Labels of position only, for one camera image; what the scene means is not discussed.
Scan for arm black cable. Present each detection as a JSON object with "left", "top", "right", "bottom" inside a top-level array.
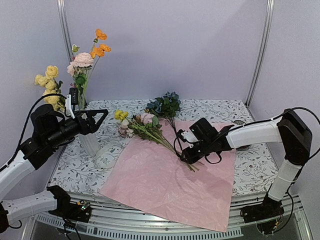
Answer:
[
  {"left": 0, "top": 94, "right": 67, "bottom": 173},
  {"left": 172, "top": 106, "right": 318, "bottom": 226}
]

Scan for right aluminium frame post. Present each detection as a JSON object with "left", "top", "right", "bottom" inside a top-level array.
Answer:
[{"left": 245, "top": 0, "right": 275, "bottom": 109}]

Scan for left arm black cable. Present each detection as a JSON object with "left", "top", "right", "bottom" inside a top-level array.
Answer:
[{"left": 0, "top": 94, "right": 67, "bottom": 173}]

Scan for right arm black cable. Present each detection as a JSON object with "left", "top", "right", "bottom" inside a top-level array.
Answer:
[{"left": 172, "top": 106, "right": 318, "bottom": 226}]

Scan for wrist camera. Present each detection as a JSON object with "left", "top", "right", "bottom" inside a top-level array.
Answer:
[
  {"left": 65, "top": 87, "right": 79, "bottom": 119},
  {"left": 177, "top": 129, "right": 198, "bottom": 145}
]

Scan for aluminium front rail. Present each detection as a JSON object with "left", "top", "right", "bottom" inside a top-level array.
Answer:
[{"left": 22, "top": 193, "right": 313, "bottom": 240}]

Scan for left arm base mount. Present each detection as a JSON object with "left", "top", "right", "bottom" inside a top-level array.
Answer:
[{"left": 46, "top": 185, "right": 92, "bottom": 223}]

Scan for cream printed ribbon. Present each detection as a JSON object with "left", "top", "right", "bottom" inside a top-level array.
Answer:
[{"left": 93, "top": 143, "right": 124, "bottom": 169}]

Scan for white ribbed ceramic vase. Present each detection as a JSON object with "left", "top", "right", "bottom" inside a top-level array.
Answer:
[{"left": 78, "top": 133, "right": 101, "bottom": 157}]

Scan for pink wrapping paper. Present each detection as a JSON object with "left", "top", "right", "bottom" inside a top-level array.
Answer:
[{"left": 99, "top": 120, "right": 237, "bottom": 233}]

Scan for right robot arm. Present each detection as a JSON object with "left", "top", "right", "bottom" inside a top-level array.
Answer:
[{"left": 177, "top": 108, "right": 313, "bottom": 218}]

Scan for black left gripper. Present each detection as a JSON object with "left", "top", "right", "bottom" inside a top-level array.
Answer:
[{"left": 46, "top": 108, "right": 109, "bottom": 148}]

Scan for aluminium frame post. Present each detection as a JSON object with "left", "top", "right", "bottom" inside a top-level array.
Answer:
[
  {"left": 56, "top": 0, "right": 87, "bottom": 107},
  {"left": 245, "top": 0, "right": 275, "bottom": 109}
]

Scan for artificial flower bouquet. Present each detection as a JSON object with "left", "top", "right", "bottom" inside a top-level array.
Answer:
[{"left": 114, "top": 109, "right": 205, "bottom": 172}]

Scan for pink peony flower stem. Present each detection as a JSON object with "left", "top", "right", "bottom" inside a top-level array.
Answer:
[{"left": 67, "top": 44, "right": 95, "bottom": 110}]

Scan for blue hydrangea flower stem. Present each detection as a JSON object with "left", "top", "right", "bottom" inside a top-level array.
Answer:
[{"left": 145, "top": 91, "right": 181, "bottom": 132}]

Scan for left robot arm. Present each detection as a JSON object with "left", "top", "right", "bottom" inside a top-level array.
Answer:
[{"left": 0, "top": 104, "right": 109, "bottom": 232}]

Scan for orange poppy flower stem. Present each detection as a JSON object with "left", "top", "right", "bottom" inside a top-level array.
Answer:
[{"left": 82, "top": 28, "right": 112, "bottom": 108}]

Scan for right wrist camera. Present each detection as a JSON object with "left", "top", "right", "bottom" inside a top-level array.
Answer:
[{"left": 177, "top": 129, "right": 198, "bottom": 145}]

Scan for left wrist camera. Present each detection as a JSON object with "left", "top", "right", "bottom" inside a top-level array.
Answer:
[{"left": 65, "top": 87, "right": 79, "bottom": 119}]

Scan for pale yellow rose stem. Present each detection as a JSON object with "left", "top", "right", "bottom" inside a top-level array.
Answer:
[{"left": 34, "top": 65, "right": 65, "bottom": 112}]

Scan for left aluminium frame post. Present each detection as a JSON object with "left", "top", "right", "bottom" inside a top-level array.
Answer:
[{"left": 56, "top": 0, "right": 87, "bottom": 107}]

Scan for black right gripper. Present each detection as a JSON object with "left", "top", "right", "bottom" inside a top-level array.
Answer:
[{"left": 180, "top": 138, "right": 213, "bottom": 165}]

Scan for floral patterned tablecloth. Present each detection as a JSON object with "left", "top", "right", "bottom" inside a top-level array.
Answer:
[{"left": 48, "top": 99, "right": 278, "bottom": 196}]

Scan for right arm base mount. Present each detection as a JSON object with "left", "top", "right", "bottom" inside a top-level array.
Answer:
[{"left": 240, "top": 194, "right": 285, "bottom": 223}]

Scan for red striped bowl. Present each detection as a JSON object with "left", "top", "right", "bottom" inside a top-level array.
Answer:
[{"left": 233, "top": 120, "right": 250, "bottom": 151}]

